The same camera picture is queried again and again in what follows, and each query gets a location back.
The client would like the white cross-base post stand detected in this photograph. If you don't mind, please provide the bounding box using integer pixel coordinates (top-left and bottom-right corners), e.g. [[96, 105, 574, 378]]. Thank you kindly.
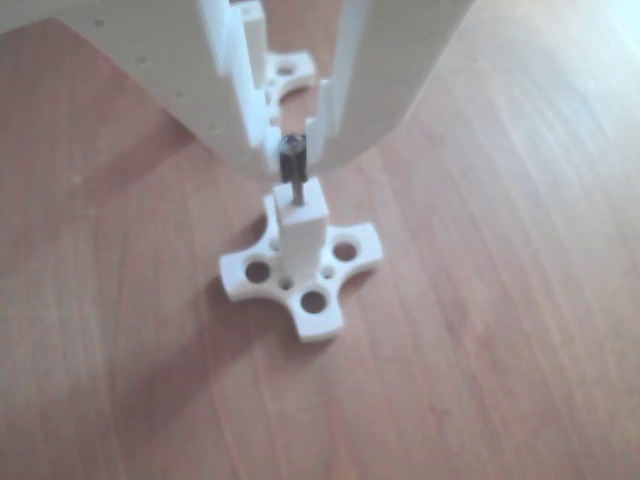
[[218, 180, 387, 344], [234, 2, 319, 124]]

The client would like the silver metal screw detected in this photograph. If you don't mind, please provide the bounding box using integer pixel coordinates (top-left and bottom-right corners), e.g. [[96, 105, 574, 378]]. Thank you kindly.
[[278, 132, 307, 207]]

